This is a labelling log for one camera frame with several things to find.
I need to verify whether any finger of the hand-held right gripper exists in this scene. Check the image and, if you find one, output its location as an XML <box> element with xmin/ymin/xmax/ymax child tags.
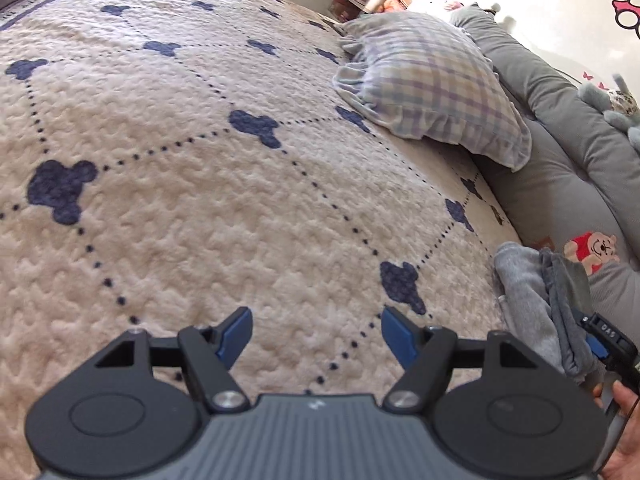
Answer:
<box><xmin>575</xmin><ymin>310</ymin><xmax>607</xmax><ymax>361</ymax></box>

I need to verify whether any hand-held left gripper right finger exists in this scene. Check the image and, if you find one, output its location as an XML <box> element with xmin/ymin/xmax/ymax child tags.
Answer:
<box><xmin>381</xmin><ymin>306</ymin><xmax>543</xmax><ymax>413</ymax></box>

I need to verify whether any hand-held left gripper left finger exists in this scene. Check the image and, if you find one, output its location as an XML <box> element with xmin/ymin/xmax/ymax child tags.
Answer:
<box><xmin>95</xmin><ymin>306</ymin><xmax>255</xmax><ymax>413</ymax></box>

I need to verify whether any grey long-sleeved top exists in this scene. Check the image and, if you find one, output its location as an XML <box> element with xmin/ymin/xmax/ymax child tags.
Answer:
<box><xmin>537</xmin><ymin>249</ymin><xmax>601</xmax><ymax>386</ymax></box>

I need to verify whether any person's right hand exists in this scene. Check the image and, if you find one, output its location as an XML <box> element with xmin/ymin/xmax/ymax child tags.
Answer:
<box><xmin>592</xmin><ymin>380</ymin><xmax>640</xmax><ymax>480</ymax></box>

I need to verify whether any small bear plush toy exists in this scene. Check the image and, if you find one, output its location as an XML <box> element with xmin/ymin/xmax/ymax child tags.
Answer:
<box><xmin>564</xmin><ymin>231</ymin><xmax>621</xmax><ymax>276</ymax></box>

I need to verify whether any light grey folded garment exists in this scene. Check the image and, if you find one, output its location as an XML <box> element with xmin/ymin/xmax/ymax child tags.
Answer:
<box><xmin>494</xmin><ymin>241</ymin><xmax>566</xmax><ymax>361</ymax></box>

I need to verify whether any quilted bedspread with blue patches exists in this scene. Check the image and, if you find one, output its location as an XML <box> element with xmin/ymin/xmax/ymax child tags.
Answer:
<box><xmin>0</xmin><ymin>0</ymin><xmax>526</xmax><ymax>480</ymax></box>

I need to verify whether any grey headboard cushion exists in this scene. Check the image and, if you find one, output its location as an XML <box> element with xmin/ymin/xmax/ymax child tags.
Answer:
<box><xmin>450</xmin><ymin>2</ymin><xmax>640</xmax><ymax>356</ymax></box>

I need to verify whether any grey plush toy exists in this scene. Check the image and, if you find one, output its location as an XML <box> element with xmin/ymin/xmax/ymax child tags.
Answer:
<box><xmin>579</xmin><ymin>74</ymin><xmax>640</xmax><ymax>153</ymax></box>

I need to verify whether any plaid ruffled pillow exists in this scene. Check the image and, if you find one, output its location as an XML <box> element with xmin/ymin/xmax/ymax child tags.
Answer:
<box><xmin>334</xmin><ymin>11</ymin><xmax>532</xmax><ymax>171</ymax></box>

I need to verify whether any cartoon cat wall sticker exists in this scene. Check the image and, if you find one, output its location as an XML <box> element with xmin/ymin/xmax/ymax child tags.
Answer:
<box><xmin>612</xmin><ymin>0</ymin><xmax>640</xmax><ymax>38</ymax></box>

